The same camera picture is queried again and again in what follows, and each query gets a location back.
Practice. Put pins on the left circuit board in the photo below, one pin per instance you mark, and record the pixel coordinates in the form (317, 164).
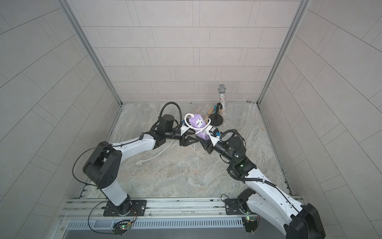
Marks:
(121, 227)

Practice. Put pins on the wooden block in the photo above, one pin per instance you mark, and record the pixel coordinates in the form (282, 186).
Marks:
(210, 111)

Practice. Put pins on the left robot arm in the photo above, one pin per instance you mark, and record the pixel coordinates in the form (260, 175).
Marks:
(103, 165)

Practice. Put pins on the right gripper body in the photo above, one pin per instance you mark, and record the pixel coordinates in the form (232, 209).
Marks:
(212, 146)

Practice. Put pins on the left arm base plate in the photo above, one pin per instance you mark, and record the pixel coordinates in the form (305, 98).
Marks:
(137, 206)

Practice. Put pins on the purple power strip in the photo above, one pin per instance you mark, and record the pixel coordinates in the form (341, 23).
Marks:
(198, 124)

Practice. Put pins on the right circuit board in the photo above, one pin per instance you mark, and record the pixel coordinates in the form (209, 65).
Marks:
(251, 223)

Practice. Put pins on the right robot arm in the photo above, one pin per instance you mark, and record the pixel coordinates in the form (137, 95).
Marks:
(292, 218)

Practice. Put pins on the glitter microphone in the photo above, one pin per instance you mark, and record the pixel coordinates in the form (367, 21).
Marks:
(222, 95)

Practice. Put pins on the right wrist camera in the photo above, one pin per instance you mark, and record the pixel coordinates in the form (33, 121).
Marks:
(214, 132)

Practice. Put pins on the aluminium mounting rail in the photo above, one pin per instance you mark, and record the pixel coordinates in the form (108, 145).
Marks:
(175, 211)

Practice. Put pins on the circuit board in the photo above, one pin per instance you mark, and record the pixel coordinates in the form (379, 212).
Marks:
(251, 223)
(121, 227)

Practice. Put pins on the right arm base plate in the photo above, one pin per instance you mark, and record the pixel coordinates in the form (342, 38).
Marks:
(237, 207)

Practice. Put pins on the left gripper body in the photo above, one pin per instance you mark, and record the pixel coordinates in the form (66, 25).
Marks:
(182, 136)

